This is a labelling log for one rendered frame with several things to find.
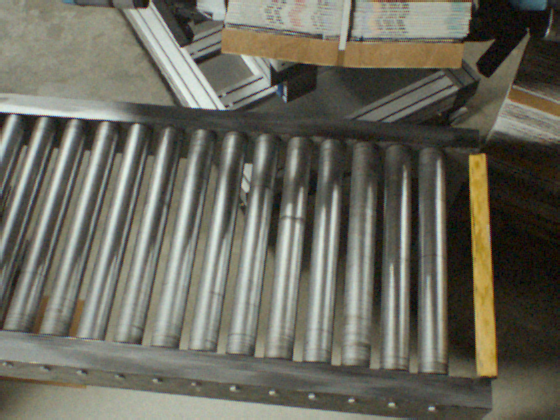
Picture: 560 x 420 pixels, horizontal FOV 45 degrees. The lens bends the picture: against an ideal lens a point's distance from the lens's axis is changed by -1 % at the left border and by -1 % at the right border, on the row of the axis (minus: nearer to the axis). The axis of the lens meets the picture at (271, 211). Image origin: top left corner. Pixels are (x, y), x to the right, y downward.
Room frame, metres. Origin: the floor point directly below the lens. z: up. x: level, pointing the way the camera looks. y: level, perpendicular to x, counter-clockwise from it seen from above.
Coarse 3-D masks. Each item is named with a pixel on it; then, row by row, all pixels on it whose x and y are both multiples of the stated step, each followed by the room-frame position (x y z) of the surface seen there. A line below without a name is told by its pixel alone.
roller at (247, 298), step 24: (264, 144) 0.75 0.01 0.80; (264, 168) 0.70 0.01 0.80; (264, 192) 0.65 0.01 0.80; (264, 216) 0.60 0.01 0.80; (264, 240) 0.55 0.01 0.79; (240, 264) 0.50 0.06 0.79; (264, 264) 0.50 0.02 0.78; (240, 288) 0.45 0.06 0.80; (240, 312) 0.41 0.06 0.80; (240, 336) 0.37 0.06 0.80
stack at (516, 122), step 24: (528, 48) 1.00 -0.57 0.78; (552, 48) 0.97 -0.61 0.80; (528, 72) 0.99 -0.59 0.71; (552, 72) 0.96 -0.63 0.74; (552, 96) 0.95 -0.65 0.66; (504, 120) 0.99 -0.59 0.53; (528, 120) 0.96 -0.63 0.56; (552, 120) 0.94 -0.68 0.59; (504, 144) 0.98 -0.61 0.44; (528, 144) 0.95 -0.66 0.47; (552, 144) 0.92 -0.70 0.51; (504, 168) 0.97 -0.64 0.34; (552, 168) 0.91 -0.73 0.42; (504, 192) 0.95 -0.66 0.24; (528, 192) 0.93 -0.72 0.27; (552, 192) 0.90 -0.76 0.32; (456, 216) 0.99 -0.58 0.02; (504, 216) 0.94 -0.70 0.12; (552, 216) 0.88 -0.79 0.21; (504, 240) 0.91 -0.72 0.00; (528, 240) 0.90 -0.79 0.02; (552, 240) 0.86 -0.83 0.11
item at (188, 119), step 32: (0, 96) 0.90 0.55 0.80; (32, 96) 0.89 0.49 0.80; (0, 128) 0.86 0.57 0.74; (32, 128) 0.85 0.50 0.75; (64, 128) 0.84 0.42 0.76; (96, 128) 0.83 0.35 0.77; (128, 128) 0.82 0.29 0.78; (160, 128) 0.81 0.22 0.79; (192, 128) 0.80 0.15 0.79; (224, 128) 0.79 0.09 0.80; (256, 128) 0.79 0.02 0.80; (288, 128) 0.79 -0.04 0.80; (320, 128) 0.79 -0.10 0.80; (352, 128) 0.78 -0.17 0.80; (384, 128) 0.78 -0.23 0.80; (416, 128) 0.78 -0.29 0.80; (448, 128) 0.78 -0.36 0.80; (384, 160) 0.75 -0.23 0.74; (416, 160) 0.74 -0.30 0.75; (448, 160) 0.73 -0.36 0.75
